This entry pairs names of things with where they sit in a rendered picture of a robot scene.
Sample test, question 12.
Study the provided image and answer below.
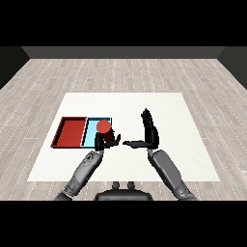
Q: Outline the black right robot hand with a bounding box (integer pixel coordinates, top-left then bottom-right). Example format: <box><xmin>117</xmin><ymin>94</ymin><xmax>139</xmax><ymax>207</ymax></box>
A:
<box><xmin>122</xmin><ymin>107</ymin><xmax>160</xmax><ymax>151</ymax></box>

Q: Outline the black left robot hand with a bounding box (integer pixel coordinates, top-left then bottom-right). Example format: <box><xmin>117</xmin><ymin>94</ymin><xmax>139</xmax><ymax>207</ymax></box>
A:
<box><xmin>94</xmin><ymin>129</ymin><xmax>122</xmax><ymax>152</ymax></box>

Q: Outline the light blue shallow open box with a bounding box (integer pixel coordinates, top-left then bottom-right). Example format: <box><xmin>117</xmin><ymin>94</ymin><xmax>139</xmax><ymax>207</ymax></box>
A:
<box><xmin>79</xmin><ymin>117</ymin><xmax>113</xmax><ymax>150</ymax></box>

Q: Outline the red can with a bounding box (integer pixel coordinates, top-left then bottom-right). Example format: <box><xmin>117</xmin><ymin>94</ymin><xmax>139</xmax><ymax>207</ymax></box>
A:
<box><xmin>96</xmin><ymin>120</ymin><xmax>116</xmax><ymax>143</ymax></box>

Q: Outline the red shallow open box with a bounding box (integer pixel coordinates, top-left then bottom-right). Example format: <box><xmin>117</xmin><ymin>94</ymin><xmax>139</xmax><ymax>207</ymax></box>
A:
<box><xmin>50</xmin><ymin>116</ymin><xmax>88</xmax><ymax>150</ymax></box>

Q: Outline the dark grey robot body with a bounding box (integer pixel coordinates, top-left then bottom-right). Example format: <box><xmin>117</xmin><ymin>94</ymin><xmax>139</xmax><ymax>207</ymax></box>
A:
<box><xmin>94</xmin><ymin>181</ymin><xmax>154</xmax><ymax>202</ymax></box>

